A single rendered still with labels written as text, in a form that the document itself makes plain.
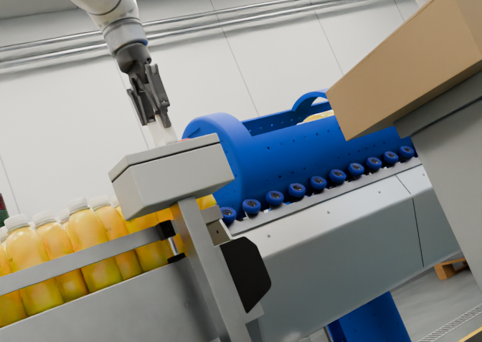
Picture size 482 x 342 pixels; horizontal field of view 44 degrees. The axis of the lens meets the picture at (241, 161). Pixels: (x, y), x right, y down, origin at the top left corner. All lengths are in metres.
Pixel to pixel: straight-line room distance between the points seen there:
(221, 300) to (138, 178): 0.27
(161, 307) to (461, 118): 0.66
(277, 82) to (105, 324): 4.94
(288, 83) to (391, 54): 4.83
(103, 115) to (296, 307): 3.89
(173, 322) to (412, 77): 0.62
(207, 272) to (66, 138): 3.99
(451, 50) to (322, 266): 0.67
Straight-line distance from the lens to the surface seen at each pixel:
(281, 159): 1.49
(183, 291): 1.16
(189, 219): 1.11
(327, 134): 1.60
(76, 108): 5.13
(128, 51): 1.34
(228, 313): 1.11
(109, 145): 5.06
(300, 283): 1.45
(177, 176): 1.09
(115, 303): 1.11
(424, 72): 1.09
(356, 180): 1.66
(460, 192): 1.24
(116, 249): 1.15
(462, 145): 1.20
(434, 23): 1.06
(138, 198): 1.05
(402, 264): 1.72
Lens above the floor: 0.86
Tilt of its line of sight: 9 degrees up
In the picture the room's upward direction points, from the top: 22 degrees counter-clockwise
